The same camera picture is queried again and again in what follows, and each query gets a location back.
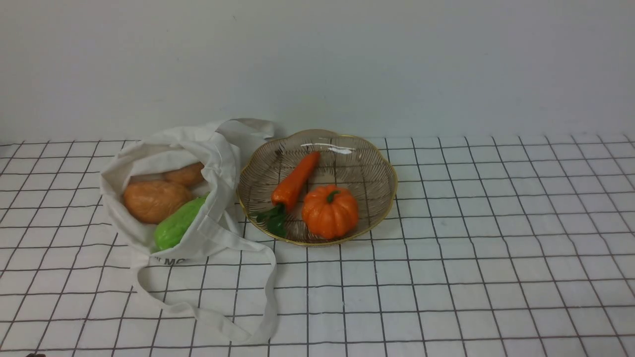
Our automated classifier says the orange carrot with green leaves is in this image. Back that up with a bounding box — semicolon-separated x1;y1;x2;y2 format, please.
252;151;320;238

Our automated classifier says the green chayote vegetable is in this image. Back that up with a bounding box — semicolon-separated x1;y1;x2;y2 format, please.
153;193;209;251

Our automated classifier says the white canvas tote bag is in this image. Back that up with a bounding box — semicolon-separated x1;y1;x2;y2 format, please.
100;118;278;344

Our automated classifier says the small brown potato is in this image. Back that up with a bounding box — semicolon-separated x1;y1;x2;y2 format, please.
162;162;205;187

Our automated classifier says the small orange pumpkin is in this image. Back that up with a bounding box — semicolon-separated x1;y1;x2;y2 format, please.
301;184;359;240

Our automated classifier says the white black-grid tablecloth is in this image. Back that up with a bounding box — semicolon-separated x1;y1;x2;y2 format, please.
0;134;635;357

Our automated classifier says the large brown potato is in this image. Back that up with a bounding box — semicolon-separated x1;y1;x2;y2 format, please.
123;180;193;224

